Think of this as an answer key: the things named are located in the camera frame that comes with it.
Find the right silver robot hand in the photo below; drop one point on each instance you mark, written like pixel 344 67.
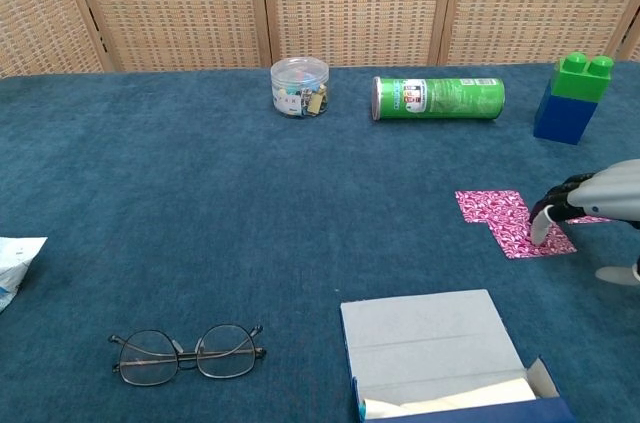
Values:
pixel 610 193

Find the blue toy brick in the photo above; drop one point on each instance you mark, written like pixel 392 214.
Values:
pixel 562 123

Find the green toy brick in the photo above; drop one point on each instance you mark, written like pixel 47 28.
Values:
pixel 580 83

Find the green chips can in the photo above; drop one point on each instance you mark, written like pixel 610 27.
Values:
pixel 440 99

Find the blue box with grey lid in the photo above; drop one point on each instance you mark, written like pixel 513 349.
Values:
pixel 425 333

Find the cream paper sheet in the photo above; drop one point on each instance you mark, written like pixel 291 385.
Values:
pixel 450 395

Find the clear jar of binder clips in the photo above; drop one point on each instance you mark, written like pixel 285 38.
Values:
pixel 300 93

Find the blue felt table cover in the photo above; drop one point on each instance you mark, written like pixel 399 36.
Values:
pixel 200 193

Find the white snack bag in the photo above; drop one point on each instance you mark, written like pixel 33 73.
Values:
pixel 15 268

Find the thin metal-frame eyeglasses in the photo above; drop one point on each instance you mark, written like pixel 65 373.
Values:
pixel 145 360

